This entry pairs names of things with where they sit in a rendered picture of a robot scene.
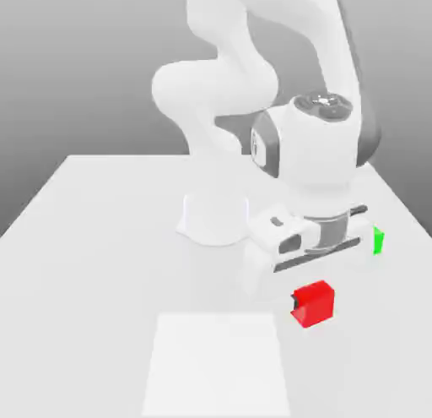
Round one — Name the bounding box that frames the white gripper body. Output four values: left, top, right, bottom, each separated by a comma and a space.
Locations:
242, 218, 375, 299

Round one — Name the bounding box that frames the small red cube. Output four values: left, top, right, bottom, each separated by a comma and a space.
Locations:
289, 280, 336, 329

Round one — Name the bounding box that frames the small green cube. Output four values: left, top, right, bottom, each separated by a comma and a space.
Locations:
372, 226, 386, 257

